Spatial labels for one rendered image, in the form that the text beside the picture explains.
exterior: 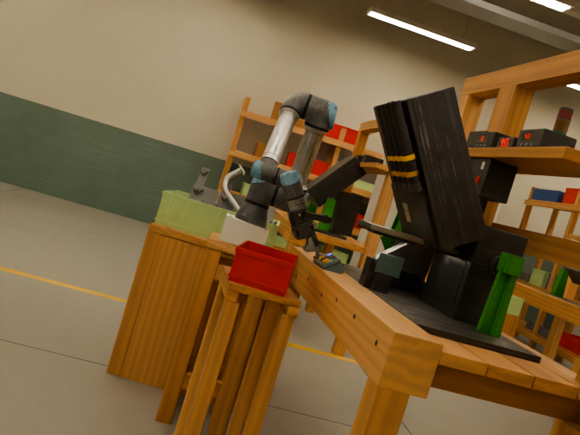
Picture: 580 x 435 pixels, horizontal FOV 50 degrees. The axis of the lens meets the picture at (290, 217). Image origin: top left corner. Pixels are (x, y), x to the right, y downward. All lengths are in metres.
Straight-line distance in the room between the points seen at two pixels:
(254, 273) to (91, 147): 7.68
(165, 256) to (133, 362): 0.56
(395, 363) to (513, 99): 1.49
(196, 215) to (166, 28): 6.74
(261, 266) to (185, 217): 1.15
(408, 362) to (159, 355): 1.85
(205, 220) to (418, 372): 1.80
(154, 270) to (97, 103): 6.69
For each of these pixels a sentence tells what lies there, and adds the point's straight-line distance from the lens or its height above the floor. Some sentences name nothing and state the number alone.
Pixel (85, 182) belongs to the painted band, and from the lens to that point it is 9.71.
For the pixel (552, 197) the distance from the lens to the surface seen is 9.40.
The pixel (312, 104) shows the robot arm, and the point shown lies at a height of 1.54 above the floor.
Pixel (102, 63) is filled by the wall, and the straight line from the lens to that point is 9.76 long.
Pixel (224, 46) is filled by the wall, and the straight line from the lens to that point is 9.69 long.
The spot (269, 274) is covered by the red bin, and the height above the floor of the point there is 0.86.
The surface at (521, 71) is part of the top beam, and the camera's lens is 2.81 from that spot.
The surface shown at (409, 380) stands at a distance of 1.66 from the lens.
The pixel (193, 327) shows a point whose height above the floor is 0.45.
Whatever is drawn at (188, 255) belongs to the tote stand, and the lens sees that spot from 3.15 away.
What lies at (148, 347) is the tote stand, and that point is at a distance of 3.27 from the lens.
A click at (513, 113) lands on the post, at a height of 1.73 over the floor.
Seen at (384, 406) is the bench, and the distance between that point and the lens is 1.67.
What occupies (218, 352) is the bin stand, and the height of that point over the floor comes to 0.56.
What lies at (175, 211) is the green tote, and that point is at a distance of 3.23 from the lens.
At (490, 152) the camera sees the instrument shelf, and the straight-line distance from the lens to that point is 2.51.
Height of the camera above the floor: 1.17
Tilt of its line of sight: 3 degrees down
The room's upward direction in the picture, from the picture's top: 17 degrees clockwise
